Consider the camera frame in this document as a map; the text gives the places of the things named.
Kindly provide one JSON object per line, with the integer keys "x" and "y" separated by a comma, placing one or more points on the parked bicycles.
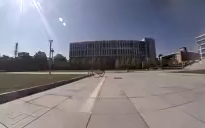
{"x": 96, "y": 72}

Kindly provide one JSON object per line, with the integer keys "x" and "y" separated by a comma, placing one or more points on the dark glass building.
{"x": 106, "y": 50}

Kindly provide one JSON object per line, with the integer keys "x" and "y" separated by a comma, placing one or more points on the drain cover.
{"x": 118, "y": 78}

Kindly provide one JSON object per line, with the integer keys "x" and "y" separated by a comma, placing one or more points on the row of small trees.
{"x": 123, "y": 63}

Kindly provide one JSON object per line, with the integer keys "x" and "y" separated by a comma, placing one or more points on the grey paved plaza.
{"x": 130, "y": 100}

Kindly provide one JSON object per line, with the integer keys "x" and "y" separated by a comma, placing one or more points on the lamp pole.
{"x": 50, "y": 56}

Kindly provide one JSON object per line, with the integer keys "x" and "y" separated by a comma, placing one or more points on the dark row of trees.
{"x": 26, "y": 63}

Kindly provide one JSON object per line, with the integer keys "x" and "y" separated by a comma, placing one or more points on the long low stone kerb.
{"x": 30, "y": 90}

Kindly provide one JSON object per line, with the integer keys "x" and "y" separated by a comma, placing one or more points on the brown building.
{"x": 185, "y": 56}

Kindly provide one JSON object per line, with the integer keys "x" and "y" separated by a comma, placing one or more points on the grass lawn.
{"x": 20, "y": 80}

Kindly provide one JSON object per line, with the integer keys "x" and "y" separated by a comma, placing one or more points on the tall mast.
{"x": 16, "y": 50}

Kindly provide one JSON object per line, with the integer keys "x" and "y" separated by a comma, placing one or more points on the pale sloped wall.
{"x": 201, "y": 66}

